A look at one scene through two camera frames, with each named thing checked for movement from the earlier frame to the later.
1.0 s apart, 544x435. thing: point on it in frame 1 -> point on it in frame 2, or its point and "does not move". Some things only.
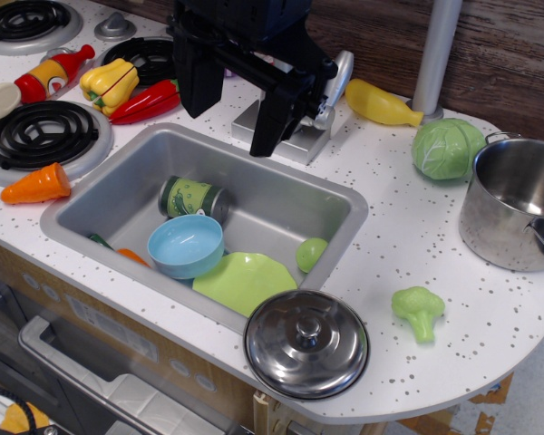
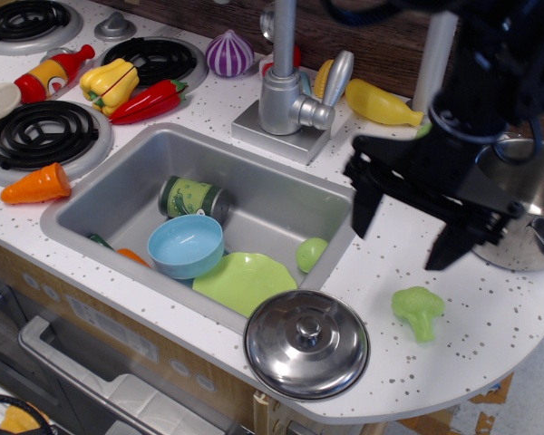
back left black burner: [29, 27] does not move
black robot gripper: [266, 38] -> [430, 171]
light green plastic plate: [244, 280] does not move
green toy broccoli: [421, 305] does not move
